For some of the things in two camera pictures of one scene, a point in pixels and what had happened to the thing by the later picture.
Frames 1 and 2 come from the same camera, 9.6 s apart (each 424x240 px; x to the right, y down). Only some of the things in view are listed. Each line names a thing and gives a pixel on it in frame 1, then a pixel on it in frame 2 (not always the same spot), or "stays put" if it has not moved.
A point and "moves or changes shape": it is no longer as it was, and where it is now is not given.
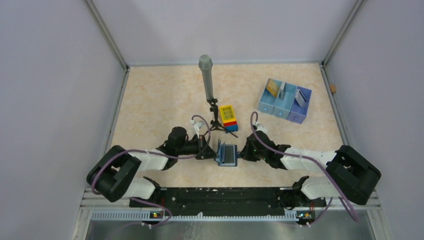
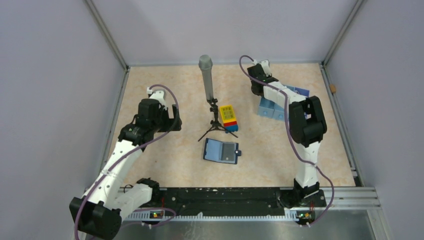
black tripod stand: [216, 125] stays put
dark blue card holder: [227, 154] moves or changes shape
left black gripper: [207, 152] → [170, 122]
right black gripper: [246, 152] → [267, 77]
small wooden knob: [333, 88] stays put
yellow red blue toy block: [229, 117] stays put
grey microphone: [205, 62] stays put
